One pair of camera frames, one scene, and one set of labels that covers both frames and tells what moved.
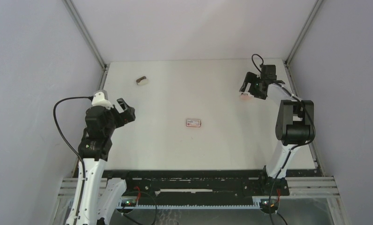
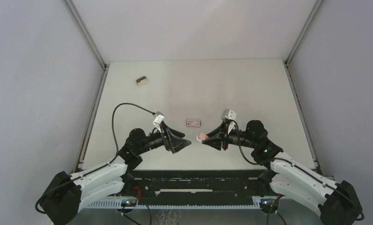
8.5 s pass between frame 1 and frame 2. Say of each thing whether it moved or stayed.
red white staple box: stayed
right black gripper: moved
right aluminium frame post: stayed
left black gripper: moved
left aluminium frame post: stayed
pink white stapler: moved
